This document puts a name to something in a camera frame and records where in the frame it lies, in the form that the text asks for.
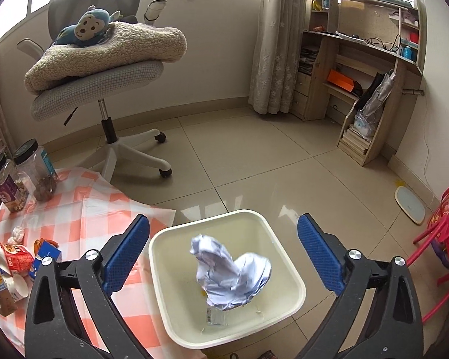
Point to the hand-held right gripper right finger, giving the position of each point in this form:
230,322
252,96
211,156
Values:
320,258

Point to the white plastic bin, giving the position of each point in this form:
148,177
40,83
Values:
172,265

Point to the brown carton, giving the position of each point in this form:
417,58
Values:
3,304

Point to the wooden desk shelf unit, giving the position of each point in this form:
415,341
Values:
370,22

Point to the grey folded umbrella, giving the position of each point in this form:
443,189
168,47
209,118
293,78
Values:
378,101

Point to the dark plaid cloth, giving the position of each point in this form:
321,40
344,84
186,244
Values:
267,355

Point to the blue bottle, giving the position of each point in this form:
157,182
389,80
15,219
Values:
409,52

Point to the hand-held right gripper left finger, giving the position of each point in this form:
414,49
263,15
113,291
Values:
127,258

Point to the pale blue paper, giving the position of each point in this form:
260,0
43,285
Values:
224,269

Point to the red snack carton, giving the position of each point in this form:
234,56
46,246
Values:
17,261

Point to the black bag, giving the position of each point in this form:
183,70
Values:
366,93

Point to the yellow toy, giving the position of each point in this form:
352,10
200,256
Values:
317,5

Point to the white plastic pack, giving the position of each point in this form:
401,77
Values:
363,125

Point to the blue carton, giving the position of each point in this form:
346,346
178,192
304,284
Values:
46,252

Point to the white paper cup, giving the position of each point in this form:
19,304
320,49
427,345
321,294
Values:
18,288

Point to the grey office chair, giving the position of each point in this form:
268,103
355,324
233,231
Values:
97,78

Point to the stack of books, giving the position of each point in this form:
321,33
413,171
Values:
353,142

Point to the orange white checkered cloth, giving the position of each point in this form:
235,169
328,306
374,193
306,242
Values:
97,202

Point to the wall pipe stub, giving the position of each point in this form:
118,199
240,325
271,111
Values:
411,92

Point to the cream fleece blanket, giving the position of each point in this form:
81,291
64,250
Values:
116,48

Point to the beige lace curtain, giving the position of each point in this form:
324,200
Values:
277,45

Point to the crumpled white tissue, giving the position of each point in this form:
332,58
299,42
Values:
17,235

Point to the pale blue bathroom scale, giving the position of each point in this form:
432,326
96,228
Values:
409,204

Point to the stack of magazines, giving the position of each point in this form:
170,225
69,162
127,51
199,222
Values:
307,60

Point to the red plastic chair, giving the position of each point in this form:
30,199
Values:
443,286

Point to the purple label plastic jar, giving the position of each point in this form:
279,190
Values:
7,190

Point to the orange flat box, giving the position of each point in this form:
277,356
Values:
340,80

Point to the blue label plastic jar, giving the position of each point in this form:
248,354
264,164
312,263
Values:
37,172

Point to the blue monkey plush toy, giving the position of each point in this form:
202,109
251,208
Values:
86,26

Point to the small clear wrapper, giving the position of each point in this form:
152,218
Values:
215,316

